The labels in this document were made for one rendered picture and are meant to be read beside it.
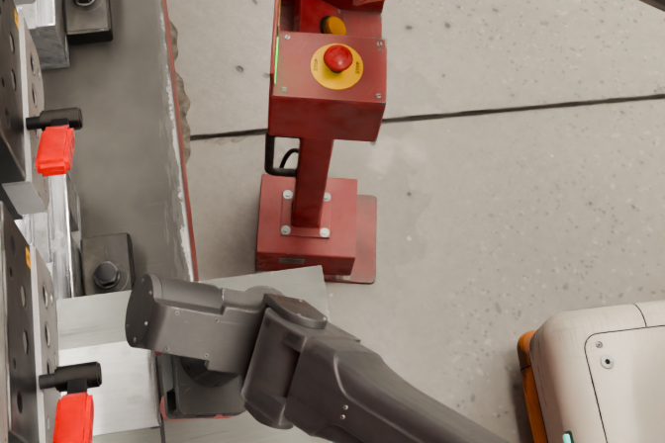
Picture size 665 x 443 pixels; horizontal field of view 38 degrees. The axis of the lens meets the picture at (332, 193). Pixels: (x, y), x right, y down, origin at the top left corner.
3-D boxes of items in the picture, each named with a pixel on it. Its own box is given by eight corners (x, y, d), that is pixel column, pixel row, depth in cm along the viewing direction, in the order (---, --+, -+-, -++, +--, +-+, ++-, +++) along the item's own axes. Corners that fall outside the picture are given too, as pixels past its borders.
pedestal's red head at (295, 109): (376, 143, 143) (393, 82, 126) (267, 135, 142) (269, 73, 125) (378, 27, 151) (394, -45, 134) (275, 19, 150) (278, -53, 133)
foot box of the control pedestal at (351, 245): (374, 285, 204) (381, 266, 193) (254, 278, 202) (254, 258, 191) (376, 197, 212) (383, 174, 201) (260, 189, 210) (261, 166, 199)
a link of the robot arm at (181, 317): (303, 432, 72) (335, 323, 71) (157, 418, 66) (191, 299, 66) (242, 372, 83) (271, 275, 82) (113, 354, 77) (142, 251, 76)
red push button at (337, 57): (350, 82, 133) (352, 69, 130) (321, 80, 133) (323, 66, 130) (351, 57, 135) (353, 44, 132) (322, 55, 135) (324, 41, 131)
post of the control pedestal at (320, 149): (319, 227, 195) (341, 97, 145) (291, 225, 195) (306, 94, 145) (320, 203, 197) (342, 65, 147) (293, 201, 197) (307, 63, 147)
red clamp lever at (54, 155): (72, 154, 67) (80, 102, 75) (11, 161, 66) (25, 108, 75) (76, 178, 68) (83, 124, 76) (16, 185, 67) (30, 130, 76)
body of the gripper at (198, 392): (170, 418, 83) (208, 398, 77) (161, 303, 86) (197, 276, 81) (238, 416, 86) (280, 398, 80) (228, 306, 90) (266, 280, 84)
